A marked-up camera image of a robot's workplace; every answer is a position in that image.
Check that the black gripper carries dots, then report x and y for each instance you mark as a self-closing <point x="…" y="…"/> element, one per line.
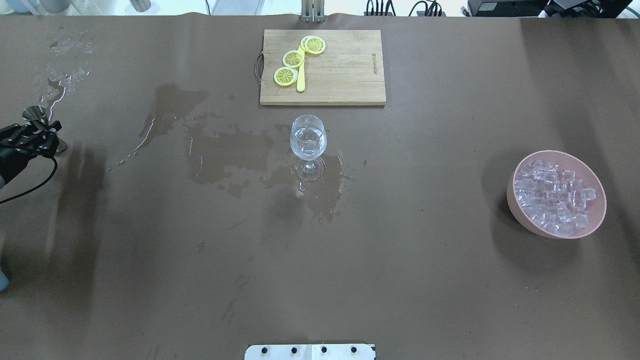
<point x="11" y="159"/>

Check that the steel double jigger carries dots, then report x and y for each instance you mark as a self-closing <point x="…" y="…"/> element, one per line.
<point x="39" y="113"/>

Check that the clear wine glass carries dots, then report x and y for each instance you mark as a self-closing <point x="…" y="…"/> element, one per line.
<point x="308" y="141"/>

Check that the pink bowl of ice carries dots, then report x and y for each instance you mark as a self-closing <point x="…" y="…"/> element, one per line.
<point x="556" y="195"/>

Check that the middle lemon slice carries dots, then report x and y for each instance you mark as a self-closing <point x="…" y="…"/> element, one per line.
<point x="293" y="59"/>

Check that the lemon slice far end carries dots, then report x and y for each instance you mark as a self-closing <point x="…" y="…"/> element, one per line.
<point x="314" y="45"/>

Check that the bamboo cutting board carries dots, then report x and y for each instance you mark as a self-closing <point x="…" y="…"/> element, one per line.
<point x="350" y="72"/>

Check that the lemon slice near handle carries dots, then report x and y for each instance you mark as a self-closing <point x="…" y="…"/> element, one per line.
<point x="285" y="76"/>

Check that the aluminium frame post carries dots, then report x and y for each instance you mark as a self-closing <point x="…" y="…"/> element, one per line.
<point x="313" y="11"/>

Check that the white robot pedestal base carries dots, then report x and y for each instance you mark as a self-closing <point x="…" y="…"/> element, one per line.
<point x="320" y="351"/>

